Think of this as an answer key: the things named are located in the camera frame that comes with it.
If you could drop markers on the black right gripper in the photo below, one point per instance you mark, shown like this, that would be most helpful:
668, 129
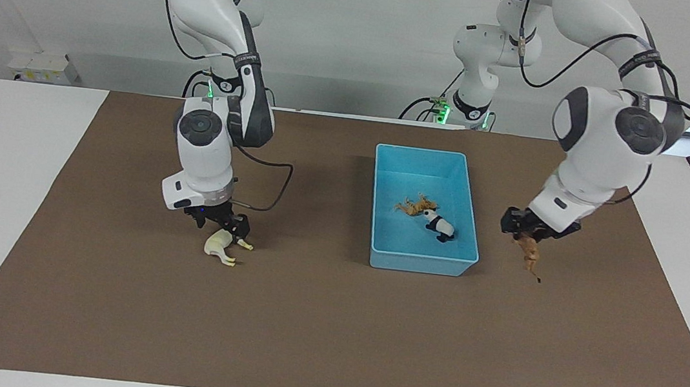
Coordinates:
219, 213

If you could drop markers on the cream white horse toy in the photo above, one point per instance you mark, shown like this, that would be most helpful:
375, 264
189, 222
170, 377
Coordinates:
219, 245

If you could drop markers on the light blue plastic storage box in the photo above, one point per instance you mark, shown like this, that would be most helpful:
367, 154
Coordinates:
404, 246

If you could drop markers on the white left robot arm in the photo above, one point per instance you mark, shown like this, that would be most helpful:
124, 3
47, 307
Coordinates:
597, 151

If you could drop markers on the orange striped tiger toy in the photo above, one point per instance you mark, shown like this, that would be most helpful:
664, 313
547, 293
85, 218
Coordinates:
413, 206

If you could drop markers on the brown paper table mat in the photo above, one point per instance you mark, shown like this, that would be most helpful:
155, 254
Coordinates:
303, 331

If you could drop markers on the brown lion toy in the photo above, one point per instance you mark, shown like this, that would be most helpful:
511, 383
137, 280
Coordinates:
530, 253

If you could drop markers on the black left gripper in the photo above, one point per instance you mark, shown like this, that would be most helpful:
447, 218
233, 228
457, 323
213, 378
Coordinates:
536, 225

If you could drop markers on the white cardboard box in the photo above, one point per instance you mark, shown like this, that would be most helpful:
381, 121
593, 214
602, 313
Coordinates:
41, 67

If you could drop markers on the black and white panda toy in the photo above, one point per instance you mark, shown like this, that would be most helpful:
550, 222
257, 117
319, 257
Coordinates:
440, 225

